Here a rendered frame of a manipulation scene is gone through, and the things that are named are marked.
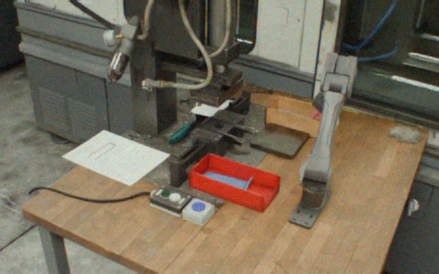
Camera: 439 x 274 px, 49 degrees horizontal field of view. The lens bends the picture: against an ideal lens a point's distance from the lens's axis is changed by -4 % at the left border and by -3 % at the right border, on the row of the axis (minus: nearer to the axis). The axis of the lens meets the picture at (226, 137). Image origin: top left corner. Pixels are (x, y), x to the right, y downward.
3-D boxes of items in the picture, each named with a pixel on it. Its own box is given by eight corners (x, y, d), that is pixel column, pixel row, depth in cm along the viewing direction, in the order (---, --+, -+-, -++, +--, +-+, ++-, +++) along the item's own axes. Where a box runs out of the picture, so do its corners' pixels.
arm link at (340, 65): (334, 60, 172) (326, 49, 143) (360, 65, 170) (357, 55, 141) (328, 94, 174) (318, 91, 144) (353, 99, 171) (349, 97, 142)
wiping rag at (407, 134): (384, 141, 181) (419, 147, 176) (385, 134, 180) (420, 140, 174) (390, 126, 192) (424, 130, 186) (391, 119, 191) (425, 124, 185)
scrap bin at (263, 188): (263, 213, 142) (264, 197, 139) (189, 186, 152) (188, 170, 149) (279, 191, 152) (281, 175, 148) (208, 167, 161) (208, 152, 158)
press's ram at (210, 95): (220, 117, 154) (223, 25, 139) (151, 98, 164) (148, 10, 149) (246, 95, 168) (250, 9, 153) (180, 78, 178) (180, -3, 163)
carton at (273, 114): (327, 143, 179) (329, 124, 174) (264, 125, 188) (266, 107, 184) (337, 127, 188) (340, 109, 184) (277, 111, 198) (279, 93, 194)
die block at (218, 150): (216, 163, 164) (217, 144, 160) (190, 154, 168) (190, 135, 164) (244, 136, 179) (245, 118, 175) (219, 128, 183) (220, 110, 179)
